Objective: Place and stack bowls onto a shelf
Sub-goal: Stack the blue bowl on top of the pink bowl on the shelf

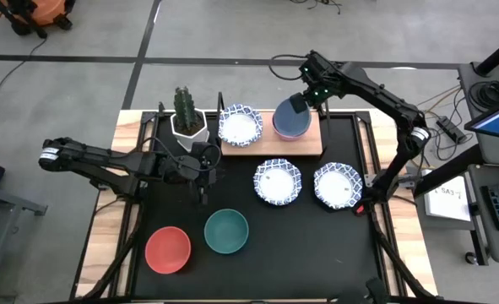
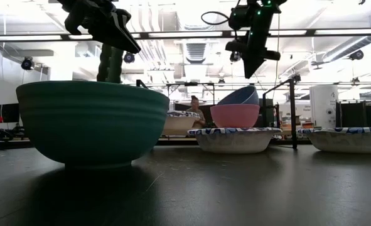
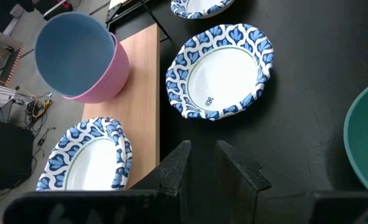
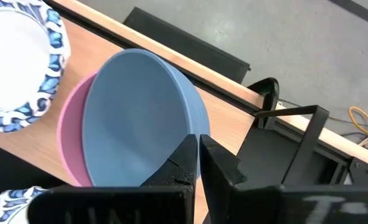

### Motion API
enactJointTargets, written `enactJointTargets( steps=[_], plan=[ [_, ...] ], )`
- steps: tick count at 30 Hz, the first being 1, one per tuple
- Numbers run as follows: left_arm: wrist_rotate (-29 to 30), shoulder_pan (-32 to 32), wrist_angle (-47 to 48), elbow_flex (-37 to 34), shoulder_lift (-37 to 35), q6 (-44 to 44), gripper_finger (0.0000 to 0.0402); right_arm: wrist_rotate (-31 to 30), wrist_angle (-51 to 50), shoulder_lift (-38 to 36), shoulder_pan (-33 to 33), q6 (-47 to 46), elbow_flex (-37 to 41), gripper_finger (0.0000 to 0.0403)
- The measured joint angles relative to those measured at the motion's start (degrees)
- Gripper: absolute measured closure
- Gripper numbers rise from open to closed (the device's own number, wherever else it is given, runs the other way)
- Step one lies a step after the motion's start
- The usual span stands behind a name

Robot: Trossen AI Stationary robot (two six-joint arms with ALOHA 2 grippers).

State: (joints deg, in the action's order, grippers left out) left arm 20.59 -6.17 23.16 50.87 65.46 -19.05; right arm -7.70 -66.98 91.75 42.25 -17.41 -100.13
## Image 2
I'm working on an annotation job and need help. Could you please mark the black table mat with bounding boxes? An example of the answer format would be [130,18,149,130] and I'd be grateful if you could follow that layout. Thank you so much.
[0,144,371,226]

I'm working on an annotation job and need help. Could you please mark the red bowl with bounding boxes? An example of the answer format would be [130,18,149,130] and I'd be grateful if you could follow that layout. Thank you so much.
[210,104,261,129]

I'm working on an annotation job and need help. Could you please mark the black partition panel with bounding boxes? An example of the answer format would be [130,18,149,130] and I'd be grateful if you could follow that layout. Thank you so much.
[335,100,371,128]

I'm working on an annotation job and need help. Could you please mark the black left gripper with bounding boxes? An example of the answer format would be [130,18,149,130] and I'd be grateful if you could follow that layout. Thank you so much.
[56,0,141,54]

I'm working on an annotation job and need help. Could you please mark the black metal shelf frame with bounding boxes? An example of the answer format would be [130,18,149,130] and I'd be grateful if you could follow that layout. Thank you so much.
[136,75,299,150]

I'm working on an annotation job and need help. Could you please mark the thin hanging cord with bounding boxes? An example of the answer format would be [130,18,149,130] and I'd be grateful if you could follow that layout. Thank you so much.
[276,14,281,95]

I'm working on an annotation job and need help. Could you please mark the white cylindrical machine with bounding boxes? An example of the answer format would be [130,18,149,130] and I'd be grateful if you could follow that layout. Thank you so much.
[309,84,340,129]

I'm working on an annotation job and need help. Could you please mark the blue ribbed bowl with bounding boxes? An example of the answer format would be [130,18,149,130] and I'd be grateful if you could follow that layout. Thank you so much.
[217,85,261,106]

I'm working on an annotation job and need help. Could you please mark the wooden shelf board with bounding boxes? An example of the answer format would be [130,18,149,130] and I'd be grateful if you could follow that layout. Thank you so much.
[161,129,296,141]

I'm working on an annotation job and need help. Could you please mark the ceiling air vent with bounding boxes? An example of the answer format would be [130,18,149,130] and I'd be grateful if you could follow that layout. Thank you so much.
[185,42,208,64]

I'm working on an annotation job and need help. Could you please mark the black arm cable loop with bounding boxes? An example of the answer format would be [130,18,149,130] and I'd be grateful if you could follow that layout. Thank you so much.
[200,11,230,26]

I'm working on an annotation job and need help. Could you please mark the overhead light bar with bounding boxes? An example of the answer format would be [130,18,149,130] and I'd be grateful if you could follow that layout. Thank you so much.
[0,27,371,43]

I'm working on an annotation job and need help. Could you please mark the grey ceiling duct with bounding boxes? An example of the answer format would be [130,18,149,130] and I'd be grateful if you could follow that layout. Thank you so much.
[321,34,371,62]

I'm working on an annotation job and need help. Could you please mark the green ribbed bowl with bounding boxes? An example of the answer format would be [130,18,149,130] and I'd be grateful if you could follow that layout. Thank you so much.
[15,80,171,169]

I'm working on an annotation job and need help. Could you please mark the person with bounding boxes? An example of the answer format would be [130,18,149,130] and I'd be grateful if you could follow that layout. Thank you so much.
[186,95,207,129]

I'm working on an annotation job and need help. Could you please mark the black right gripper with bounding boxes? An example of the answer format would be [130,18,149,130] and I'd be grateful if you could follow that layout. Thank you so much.
[225,30,282,79]

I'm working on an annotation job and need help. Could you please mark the blue patterned paper bowl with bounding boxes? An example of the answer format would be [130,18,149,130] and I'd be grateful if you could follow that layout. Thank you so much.
[187,126,282,154]
[163,114,201,132]
[297,126,371,154]
[165,110,202,119]

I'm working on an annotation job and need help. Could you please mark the green cactus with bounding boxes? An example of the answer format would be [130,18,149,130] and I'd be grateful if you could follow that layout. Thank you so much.
[96,43,125,84]

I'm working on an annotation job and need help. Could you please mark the black background monitor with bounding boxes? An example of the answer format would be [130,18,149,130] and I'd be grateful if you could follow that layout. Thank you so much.
[0,102,21,124]

